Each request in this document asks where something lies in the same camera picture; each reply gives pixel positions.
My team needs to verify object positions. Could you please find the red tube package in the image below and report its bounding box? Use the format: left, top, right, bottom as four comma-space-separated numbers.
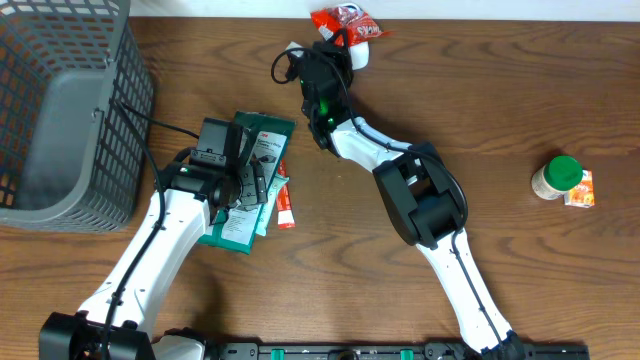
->
276, 183, 296, 229

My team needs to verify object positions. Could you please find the red candy bag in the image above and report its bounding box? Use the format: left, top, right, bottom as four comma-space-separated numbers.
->
310, 3, 387, 47

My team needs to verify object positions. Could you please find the white green 3M package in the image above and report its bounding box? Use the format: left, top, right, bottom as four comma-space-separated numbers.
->
198, 112, 295, 254

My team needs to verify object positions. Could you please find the green lid white jar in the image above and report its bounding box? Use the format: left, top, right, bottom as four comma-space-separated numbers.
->
531, 155, 583, 200

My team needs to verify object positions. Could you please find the small orange white box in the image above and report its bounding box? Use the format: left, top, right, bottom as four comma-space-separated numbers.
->
564, 170, 595, 208

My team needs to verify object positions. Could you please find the mint green wipes pack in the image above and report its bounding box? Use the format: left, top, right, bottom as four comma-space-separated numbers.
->
256, 174, 289, 236

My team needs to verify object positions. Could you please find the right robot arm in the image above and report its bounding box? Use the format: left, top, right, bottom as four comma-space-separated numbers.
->
286, 31, 526, 359

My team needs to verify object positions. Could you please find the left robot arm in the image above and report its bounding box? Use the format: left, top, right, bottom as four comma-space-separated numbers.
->
38, 159, 267, 359

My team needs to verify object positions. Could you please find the white barcode scanner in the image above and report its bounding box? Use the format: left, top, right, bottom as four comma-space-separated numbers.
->
344, 2, 369, 71

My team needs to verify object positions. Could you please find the grey plastic mesh basket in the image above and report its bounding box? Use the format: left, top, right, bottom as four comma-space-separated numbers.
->
1, 0, 154, 233

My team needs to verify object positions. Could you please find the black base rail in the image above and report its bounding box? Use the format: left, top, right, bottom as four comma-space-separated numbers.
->
164, 341, 591, 360

